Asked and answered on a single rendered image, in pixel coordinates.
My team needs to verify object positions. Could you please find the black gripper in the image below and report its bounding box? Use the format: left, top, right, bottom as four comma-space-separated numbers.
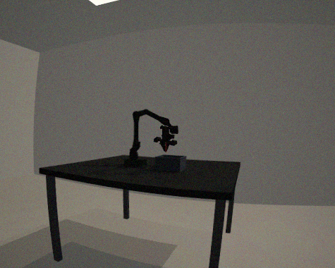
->
154, 132, 177, 151

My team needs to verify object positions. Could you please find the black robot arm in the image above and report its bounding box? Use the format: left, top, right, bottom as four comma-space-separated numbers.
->
130, 109, 178, 160

